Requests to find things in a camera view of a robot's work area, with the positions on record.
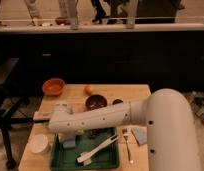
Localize dark red bowl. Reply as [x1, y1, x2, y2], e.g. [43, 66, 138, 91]
[85, 94, 107, 110]

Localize white round container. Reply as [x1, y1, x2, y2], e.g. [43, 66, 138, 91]
[29, 134, 50, 154]

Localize red bowl on counter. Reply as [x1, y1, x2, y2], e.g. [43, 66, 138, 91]
[55, 17, 70, 25]

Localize orange bowl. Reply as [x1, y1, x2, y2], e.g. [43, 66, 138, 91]
[42, 78, 65, 96]

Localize orange fruit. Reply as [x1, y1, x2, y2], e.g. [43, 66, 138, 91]
[84, 84, 93, 95]

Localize white plastic tongs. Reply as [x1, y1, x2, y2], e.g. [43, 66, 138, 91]
[76, 134, 119, 163]

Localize grey blue sponge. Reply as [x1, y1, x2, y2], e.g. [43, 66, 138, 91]
[63, 139, 76, 149]

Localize silver fork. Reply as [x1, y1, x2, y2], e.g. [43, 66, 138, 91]
[122, 128, 134, 164]

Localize bunch of dark grapes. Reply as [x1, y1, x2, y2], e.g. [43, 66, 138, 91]
[89, 129, 100, 139]

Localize grey folded cloth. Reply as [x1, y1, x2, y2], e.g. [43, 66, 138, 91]
[131, 128, 147, 146]

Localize green plastic tray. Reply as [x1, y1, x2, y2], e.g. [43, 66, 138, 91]
[49, 126, 121, 171]

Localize small metal cup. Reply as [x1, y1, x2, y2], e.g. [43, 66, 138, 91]
[112, 99, 123, 105]

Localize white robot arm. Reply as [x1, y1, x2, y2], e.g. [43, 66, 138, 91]
[49, 89, 202, 171]

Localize black chair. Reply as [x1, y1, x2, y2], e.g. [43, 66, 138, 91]
[0, 57, 35, 170]

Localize wooden block brush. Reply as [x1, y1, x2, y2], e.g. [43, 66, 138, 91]
[33, 111, 51, 122]

